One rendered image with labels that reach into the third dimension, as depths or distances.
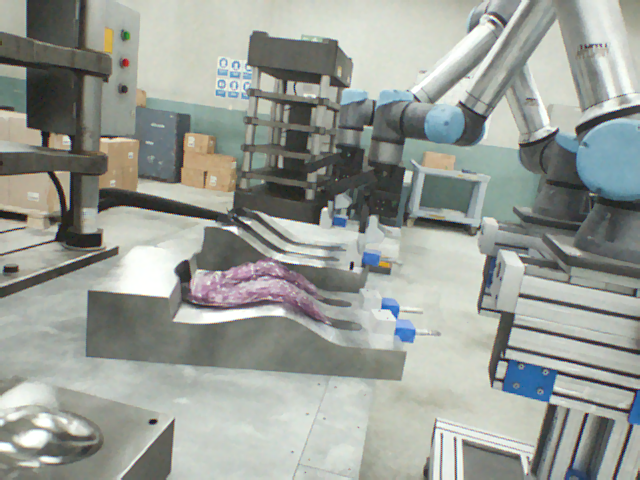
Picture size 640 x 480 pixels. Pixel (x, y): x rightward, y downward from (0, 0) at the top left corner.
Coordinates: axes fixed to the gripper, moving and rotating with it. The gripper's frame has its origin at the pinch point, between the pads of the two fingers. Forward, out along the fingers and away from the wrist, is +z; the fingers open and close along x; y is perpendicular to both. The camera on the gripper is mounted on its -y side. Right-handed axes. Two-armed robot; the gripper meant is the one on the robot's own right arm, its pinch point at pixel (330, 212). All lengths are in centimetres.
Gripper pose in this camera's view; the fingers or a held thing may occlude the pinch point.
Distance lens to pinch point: 141.6
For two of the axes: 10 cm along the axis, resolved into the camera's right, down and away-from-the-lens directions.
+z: -1.3, 9.7, 2.2
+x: 2.0, -2.0, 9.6
